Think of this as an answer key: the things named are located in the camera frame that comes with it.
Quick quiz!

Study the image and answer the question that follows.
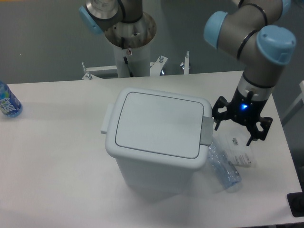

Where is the grey lid release button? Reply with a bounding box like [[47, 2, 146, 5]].
[[200, 116, 214, 146]]

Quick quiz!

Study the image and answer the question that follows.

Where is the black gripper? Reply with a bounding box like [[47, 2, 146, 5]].
[[212, 89, 273, 146]]

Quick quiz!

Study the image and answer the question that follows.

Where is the white trash can lid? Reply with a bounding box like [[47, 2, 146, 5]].
[[115, 92, 205, 159]]

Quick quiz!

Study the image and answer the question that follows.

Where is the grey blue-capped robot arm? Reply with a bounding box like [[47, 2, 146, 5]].
[[79, 0, 296, 141]]

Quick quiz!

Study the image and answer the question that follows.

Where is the clear plastic bag with label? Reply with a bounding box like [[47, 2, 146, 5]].
[[218, 129, 257, 167]]

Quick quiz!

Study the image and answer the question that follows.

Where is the crushed clear plastic bottle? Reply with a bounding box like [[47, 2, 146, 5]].
[[208, 136, 242, 193]]

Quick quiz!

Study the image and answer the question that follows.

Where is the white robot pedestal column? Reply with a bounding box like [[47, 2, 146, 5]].
[[113, 44, 151, 78]]

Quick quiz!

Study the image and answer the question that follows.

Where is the blue labelled water bottle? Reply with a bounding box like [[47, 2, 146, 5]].
[[0, 81, 23, 118]]

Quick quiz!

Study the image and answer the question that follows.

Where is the black object at table edge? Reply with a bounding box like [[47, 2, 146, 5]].
[[287, 192, 304, 218]]

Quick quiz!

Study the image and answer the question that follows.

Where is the white plastic trash can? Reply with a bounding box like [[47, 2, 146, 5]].
[[101, 87, 212, 194]]

